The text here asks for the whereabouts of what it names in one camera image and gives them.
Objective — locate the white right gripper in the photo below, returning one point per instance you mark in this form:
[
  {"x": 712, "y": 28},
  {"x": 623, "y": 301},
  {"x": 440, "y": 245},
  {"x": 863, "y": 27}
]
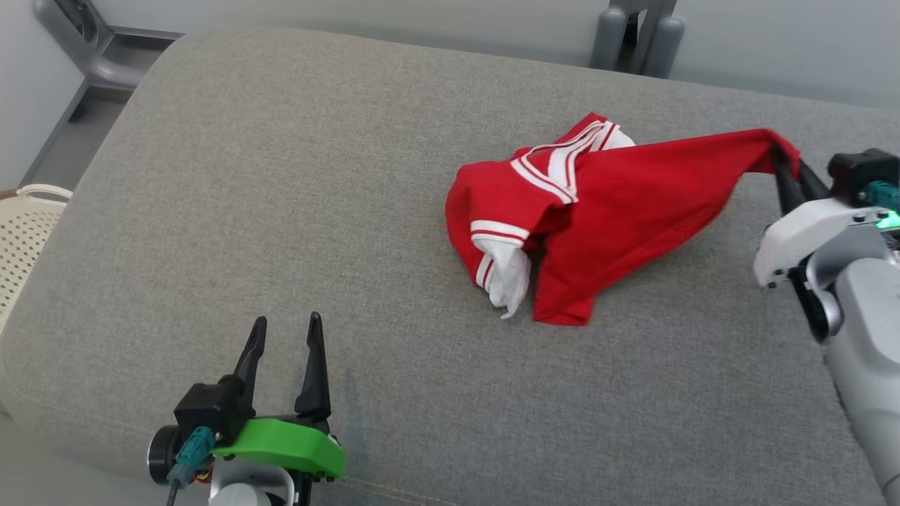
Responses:
[{"x": 801, "y": 235}]

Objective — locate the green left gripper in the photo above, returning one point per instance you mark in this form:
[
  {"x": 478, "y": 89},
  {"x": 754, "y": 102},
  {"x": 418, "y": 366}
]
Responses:
[{"x": 288, "y": 443}]

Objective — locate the red shirt with white sleeves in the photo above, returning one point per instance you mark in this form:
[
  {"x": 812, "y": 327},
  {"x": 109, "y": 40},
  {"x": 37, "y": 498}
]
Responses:
[{"x": 619, "y": 211}]

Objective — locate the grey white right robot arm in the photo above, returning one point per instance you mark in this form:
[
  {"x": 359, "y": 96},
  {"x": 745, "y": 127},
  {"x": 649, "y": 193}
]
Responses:
[{"x": 868, "y": 316}]

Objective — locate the cream perforated laundry basket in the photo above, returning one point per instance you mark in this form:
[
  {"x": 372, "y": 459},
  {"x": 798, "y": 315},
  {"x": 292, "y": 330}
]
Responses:
[{"x": 21, "y": 246}]

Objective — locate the grey metal partition foot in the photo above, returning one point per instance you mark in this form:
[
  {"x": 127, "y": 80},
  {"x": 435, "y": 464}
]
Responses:
[{"x": 98, "y": 63}]

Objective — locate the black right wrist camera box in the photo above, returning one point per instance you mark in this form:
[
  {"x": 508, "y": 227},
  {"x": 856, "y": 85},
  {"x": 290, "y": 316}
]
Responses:
[{"x": 858, "y": 169}]

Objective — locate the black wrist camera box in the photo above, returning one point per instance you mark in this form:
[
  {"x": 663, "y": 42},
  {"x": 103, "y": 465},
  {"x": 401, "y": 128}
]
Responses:
[
  {"x": 207, "y": 407},
  {"x": 858, "y": 169}
]

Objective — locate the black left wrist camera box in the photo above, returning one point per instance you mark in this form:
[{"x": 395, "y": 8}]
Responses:
[{"x": 207, "y": 407}]

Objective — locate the grey partition post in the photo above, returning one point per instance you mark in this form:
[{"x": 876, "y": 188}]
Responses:
[{"x": 636, "y": 35}]

